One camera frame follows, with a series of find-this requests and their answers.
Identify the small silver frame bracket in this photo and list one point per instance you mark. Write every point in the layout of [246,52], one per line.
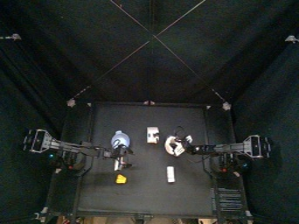
[149,102]

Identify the white rectangular bar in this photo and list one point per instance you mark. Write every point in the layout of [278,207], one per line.
[170,174]

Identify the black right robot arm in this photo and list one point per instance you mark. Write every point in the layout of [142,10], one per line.
[234,148]

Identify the white box with dark print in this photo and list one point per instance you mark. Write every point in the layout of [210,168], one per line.
[153,134]

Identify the yellow toy cheese wedge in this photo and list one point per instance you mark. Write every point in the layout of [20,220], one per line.
[121,179]

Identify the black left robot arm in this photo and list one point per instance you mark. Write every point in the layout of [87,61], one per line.
[58,144]

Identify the silver table leg bracket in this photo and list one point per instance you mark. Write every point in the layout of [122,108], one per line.
[247,217]
[40,215]

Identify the silver frame corner bracket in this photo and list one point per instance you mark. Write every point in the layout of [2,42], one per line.
[226,106]
[71,102]
[291,38]
[14,37]

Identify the thin diagonal brace rod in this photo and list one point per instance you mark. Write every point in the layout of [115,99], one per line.
[167,46]
[137,51]

